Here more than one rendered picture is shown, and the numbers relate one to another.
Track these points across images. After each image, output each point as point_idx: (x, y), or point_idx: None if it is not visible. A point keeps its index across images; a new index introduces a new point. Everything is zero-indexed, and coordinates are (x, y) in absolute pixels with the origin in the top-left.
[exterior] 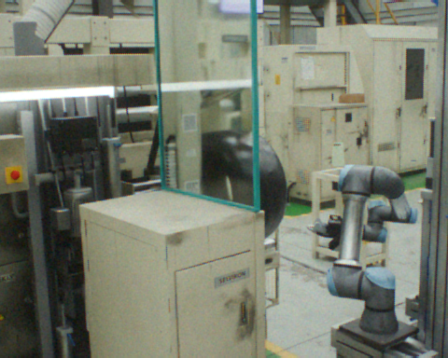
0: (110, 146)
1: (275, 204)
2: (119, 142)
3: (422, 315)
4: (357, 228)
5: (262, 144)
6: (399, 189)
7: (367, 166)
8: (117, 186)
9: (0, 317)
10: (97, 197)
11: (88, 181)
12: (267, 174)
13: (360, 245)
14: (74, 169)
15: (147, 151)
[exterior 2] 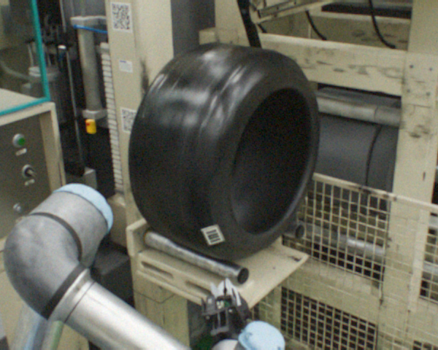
0: (77, 28)
1: (168, 204)
2: (82, 24)
3: None
4: (21, 311)
5: (200, 90)
6: (24, 300)
7: (46, 205)
8: (86, 82)
9: None
10: (71, 86)
11: (102, 65)
12: (159, 145)
13: (25, 347)
14: (44, 44)
15: (283, 54)
